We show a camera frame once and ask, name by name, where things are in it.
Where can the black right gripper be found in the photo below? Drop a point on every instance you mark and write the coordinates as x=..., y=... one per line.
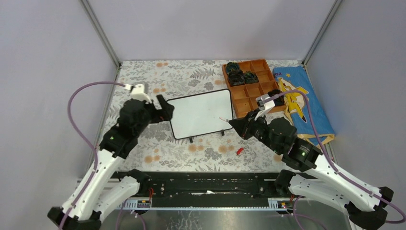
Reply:
x=244, y=126

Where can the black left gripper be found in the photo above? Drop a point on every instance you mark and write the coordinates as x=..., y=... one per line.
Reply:
x=166, y=113

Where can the red marker cap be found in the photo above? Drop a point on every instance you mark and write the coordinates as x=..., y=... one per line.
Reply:
x=240, y=151

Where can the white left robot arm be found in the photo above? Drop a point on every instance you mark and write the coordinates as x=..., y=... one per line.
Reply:
x=88, y=207

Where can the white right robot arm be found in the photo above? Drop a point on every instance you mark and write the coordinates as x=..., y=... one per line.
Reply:
x=313, y=176

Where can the black framed whiteboard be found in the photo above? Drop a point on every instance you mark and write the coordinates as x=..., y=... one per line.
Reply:
x=201, y=114

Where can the orange wooden compartment tray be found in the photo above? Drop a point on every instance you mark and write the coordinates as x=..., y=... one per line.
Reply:
x=243, y=96

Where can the floral table cloth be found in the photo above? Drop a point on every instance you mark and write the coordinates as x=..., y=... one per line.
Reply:
x=157, y=150

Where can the black coiled band front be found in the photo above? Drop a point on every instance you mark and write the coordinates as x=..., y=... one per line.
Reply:
x=278, y=101

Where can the black coiled band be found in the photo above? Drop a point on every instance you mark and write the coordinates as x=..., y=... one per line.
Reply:
x=232, y=66
x=250, y=77
x=236, y=78
x=278, y=101

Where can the black coiled band middle left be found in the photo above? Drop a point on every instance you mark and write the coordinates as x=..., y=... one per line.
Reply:
x=236, y=78

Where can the black coiled band middle right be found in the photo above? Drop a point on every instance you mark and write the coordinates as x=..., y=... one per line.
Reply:
x=250, y=77

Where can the black coiled band back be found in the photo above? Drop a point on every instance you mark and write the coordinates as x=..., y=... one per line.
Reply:
x=232, y=66

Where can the blue cartoon cloth bag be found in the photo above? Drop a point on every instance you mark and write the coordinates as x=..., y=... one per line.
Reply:
x=296, y=78

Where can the right electronics board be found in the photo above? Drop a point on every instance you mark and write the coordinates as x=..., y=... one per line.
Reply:
x=285, y=204

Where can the electronics board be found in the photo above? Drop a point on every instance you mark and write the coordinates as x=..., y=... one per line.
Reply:
x=143, y=203
x=285, y=204

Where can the left electronics board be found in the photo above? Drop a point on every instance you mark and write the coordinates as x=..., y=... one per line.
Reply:
x=143, y=203

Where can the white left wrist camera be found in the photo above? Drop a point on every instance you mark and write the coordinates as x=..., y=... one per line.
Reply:
x=138, y=92

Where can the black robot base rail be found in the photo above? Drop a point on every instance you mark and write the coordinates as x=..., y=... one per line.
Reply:
x=199, y=190

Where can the left aluminium frame post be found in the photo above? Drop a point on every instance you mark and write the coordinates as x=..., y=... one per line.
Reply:
x=86, y=5

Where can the aluminium frame post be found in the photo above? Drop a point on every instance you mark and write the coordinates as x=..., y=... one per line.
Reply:
x=329, y=18
x=86, y=5

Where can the right aluminium frame post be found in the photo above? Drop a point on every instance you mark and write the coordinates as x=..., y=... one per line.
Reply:
x=329, y=18

